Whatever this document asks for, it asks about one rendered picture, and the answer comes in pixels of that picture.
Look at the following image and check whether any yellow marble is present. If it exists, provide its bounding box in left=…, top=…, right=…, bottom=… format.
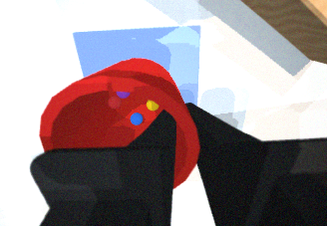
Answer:
left=147, top=100, right=159, bottom=111

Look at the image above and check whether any blue marble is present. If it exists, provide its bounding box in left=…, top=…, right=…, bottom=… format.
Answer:
left=131, top=113, right=143, bottom=125

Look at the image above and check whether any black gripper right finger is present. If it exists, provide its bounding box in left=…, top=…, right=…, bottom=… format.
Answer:
left=185, top=103, right=327, bottom=226

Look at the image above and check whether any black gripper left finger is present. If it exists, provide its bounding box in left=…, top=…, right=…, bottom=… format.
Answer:
left=29, top=110, right=176, bottom=226

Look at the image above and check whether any red cup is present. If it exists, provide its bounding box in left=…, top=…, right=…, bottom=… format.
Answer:
left=39, top=58, right=200, bottom=190

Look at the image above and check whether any purple marble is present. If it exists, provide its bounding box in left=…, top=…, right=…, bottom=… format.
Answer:
left=116, top=92, right=130, bottom=99

